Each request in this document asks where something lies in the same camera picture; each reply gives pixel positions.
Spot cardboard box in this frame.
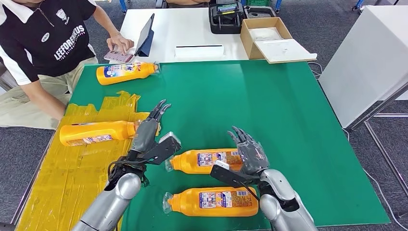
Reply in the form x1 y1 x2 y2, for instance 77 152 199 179
240 17 293 60

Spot tablet in blue case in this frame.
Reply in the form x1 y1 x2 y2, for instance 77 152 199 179
134 13 155 57

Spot white plastic bag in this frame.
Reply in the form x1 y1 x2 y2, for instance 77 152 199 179
249 27 283 41

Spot yellow tape patch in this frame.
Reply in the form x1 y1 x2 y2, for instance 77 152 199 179
16 90 161 231

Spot white cabinet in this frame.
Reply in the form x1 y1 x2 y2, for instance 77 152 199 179
319 5 408 129

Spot flat white box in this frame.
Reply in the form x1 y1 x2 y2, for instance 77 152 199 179
174 44 225 59

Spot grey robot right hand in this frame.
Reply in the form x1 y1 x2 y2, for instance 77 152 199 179
227 126 270 175

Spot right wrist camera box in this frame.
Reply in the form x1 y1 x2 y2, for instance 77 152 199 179
210 160 260 189

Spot black equipment case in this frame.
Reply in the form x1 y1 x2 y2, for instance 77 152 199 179
208 1 244 35

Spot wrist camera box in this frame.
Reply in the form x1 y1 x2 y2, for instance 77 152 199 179
210 160 260 189
140 131 182 166

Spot pink phone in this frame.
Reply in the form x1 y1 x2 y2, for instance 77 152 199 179
103 50 135 64

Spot white board lid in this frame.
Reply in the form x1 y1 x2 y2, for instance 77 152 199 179
254 38 318 64

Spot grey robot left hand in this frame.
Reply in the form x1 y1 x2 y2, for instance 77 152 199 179
130 99 172 154

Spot grey case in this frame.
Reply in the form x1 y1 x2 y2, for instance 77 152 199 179
243 5 276 18

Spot orange detergent bottle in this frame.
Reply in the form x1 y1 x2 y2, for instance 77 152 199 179
96 62 160 86
165 149 244 175
162 187 259 218
59 120 141 147

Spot white table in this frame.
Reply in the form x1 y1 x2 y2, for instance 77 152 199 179
109 8 310 64

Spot person's left hand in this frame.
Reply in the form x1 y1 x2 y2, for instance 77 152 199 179
106 33 135 55

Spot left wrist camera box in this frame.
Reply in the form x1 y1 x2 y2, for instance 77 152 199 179
140 131 182 166

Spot metal frame bars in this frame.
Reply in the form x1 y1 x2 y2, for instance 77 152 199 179
345 79 408 195

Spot person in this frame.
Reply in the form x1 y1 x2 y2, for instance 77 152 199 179
0 0 135 130
166 0 209 9

